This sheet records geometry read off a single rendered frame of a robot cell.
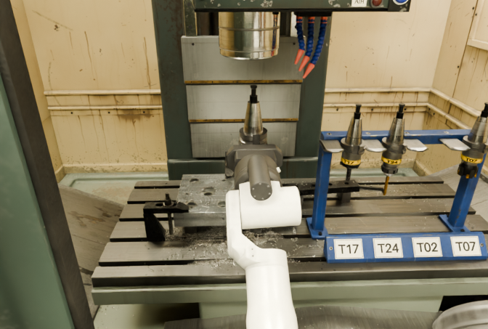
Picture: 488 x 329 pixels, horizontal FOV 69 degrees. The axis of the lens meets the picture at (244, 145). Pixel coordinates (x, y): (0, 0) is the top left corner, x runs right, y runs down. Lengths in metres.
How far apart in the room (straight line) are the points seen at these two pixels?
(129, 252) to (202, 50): 0.77
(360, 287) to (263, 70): 0.85
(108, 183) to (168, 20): 1.04
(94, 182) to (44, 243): 1.75
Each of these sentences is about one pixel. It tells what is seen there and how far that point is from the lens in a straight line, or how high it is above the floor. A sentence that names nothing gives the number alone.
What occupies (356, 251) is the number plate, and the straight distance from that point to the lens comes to 1.06.
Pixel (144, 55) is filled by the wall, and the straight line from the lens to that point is 1.87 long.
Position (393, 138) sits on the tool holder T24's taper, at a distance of 0.99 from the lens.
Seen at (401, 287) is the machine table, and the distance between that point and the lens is 1.11.
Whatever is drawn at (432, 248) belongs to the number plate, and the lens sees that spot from 1.15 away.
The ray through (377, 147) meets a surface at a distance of 0.98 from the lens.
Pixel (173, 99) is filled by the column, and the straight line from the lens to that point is 1.52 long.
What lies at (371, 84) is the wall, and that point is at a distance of 1.99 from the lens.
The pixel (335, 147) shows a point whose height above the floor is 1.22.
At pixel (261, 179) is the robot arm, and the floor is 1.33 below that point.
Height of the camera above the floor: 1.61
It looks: 25 degrees down
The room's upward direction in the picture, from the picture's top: straight up
